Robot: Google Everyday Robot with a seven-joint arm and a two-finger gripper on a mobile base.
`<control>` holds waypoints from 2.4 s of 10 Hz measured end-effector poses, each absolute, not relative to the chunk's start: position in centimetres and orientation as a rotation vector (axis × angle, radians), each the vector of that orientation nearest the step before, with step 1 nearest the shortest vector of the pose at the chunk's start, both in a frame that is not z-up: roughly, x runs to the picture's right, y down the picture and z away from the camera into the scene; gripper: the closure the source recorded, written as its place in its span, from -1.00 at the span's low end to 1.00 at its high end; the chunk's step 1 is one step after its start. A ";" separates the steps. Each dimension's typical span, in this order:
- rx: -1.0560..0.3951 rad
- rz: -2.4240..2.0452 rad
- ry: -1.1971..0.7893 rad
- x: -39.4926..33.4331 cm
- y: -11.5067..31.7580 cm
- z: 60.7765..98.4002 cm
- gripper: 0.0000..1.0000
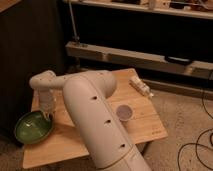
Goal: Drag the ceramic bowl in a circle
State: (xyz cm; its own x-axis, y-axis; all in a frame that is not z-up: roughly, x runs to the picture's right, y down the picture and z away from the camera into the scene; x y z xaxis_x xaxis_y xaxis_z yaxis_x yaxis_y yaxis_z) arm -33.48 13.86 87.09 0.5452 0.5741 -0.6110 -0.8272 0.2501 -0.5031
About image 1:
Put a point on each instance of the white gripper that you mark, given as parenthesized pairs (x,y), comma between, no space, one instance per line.
(46,103)

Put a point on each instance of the green ceramic bowl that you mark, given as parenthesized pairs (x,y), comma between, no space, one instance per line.
(33,127)

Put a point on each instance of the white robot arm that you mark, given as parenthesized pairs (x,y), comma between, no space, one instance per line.
(85,94)

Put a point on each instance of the metal stand pole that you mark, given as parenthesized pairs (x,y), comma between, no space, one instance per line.
(76,37)

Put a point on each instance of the wooden table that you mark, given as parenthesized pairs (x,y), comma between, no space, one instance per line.
(65,142)

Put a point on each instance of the wooden shelf unit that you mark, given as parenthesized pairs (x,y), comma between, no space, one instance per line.
(136,36)

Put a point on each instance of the black handle on shelf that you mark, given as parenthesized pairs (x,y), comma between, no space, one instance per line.
(179,61)

